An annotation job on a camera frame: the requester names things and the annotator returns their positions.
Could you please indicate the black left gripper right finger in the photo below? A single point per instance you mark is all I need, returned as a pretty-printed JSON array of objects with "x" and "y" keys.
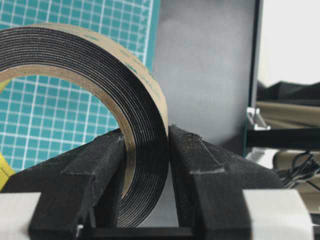
[{"x": 208, "y": 185}]

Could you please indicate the silver table edge bracket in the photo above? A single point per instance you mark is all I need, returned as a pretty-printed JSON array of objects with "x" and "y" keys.
[{"x": 255, "y": 120}]

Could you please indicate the black foam tape roll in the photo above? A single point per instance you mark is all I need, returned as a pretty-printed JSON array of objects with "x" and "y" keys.
[{"x": 116, "y": 77}]

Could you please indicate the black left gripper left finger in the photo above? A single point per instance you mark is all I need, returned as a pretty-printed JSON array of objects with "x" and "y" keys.
[{"x": 79, "y": 188}]

